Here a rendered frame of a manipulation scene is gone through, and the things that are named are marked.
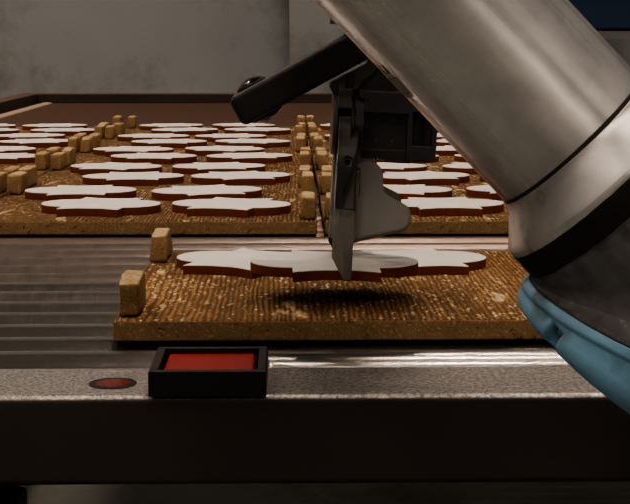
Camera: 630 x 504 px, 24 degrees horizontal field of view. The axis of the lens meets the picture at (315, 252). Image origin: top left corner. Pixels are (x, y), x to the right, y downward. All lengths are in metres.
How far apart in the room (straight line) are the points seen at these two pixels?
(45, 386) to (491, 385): 0.30
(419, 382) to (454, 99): 0.36
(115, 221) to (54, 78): 4.89
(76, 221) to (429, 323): 0.68
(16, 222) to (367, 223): 0.66
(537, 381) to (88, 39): 5.61
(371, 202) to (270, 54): 5.32
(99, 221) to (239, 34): 4.79
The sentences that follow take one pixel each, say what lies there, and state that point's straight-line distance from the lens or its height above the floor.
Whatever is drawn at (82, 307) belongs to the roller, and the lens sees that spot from 1.25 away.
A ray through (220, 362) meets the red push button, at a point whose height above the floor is 0.93.
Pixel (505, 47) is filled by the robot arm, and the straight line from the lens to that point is 0.65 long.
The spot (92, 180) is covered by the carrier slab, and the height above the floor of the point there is 0.94.
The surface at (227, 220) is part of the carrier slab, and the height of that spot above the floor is 0.94.
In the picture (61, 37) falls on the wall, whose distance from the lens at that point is 6.54.
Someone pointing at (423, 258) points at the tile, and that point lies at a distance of 1.33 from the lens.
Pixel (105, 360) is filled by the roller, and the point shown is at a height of 0.92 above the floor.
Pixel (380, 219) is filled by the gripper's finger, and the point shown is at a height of 1.01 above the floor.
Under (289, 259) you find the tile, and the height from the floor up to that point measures 0.97.
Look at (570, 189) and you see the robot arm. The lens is 0.66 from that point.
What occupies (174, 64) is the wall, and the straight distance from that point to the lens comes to 6.47.
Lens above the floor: 1.14
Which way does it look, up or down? 8 degrees down
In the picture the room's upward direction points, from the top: straight up
